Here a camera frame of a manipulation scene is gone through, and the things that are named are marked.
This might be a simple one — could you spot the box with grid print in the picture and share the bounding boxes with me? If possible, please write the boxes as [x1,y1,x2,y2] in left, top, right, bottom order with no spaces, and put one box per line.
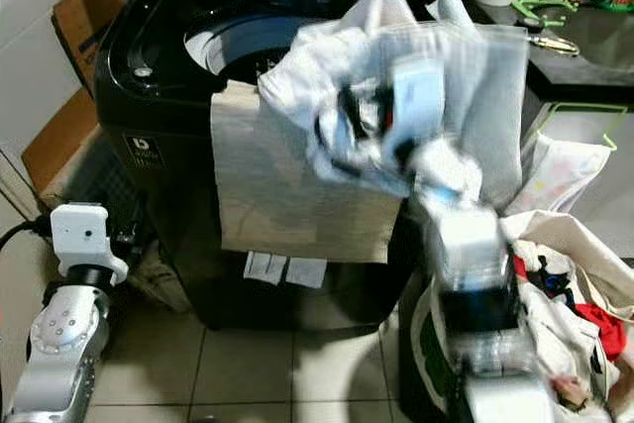
[39,124,122,223]

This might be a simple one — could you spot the flat brown cardboard sheet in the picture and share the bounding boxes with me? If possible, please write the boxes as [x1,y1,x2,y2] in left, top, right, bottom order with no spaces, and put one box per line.
[19,85,102,198]

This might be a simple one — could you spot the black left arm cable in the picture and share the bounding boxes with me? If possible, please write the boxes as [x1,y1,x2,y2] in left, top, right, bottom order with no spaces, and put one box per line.
[0,218,57,251]

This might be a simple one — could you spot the green plastic hanger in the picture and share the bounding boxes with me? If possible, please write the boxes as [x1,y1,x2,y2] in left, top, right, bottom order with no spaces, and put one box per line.
[509,0,581,30]

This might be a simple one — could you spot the white folded garment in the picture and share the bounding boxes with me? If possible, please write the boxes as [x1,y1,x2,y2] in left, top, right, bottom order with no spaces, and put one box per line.
[519,283,601,386]

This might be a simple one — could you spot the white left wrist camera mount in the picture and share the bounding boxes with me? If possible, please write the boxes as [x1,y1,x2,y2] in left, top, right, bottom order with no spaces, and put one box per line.
[51,202,129,284]

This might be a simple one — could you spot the brown printed cardboard box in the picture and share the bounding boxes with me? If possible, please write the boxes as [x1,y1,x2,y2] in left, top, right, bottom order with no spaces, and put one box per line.
[52,0,139,99]

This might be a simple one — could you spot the red garment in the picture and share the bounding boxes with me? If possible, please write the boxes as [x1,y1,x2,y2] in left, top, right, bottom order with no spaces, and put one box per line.
[509,254,529,281]
[574,303,631,357]

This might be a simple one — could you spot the scissors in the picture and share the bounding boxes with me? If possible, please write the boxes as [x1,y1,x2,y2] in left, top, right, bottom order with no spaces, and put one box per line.
[529,34,581,56]

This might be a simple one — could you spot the brown patterned garment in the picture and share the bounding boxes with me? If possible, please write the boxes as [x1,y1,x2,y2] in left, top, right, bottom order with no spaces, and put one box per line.
[549,372,591,410]

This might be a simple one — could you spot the white care label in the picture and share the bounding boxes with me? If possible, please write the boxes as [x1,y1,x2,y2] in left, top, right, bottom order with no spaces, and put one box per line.
[284,257,329,291]
[242,252,289,284]

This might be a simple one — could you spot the black washing machine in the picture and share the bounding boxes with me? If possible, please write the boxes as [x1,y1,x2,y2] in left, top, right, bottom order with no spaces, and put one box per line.
[93,0,548,334]

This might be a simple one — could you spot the green wire rack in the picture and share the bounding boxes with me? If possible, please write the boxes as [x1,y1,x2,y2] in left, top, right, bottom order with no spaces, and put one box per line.
[543,100,618,149]

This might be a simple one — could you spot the beige towel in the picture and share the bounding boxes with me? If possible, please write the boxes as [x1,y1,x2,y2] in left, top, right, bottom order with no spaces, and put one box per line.
[210,80,409,266]

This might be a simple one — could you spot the white laundry bag green print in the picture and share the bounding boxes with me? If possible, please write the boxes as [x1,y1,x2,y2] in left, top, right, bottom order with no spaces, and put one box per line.
[414,209,634,423]

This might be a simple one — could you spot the black countertop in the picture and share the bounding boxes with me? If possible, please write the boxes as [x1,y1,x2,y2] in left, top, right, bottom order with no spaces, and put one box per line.
[518,0,634,109]

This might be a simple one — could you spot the black and blue garment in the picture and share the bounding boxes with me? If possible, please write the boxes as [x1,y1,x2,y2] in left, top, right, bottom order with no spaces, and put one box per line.
[529,254,577,306]

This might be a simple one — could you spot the off-white stitched garment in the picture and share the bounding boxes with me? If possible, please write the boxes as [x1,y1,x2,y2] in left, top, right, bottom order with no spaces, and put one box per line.
[257,0,532,198]

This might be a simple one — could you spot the clear printed plastic bag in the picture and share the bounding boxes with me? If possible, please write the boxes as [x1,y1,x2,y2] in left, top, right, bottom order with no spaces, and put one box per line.
[519,130,611,218]

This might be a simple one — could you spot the light blue cloth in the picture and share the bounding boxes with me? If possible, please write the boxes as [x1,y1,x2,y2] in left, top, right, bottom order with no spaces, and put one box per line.
[430,0,477,30]

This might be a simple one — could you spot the white sink cabinet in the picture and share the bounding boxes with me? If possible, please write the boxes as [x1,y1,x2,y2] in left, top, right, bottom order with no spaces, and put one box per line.
[543,104,634,238]

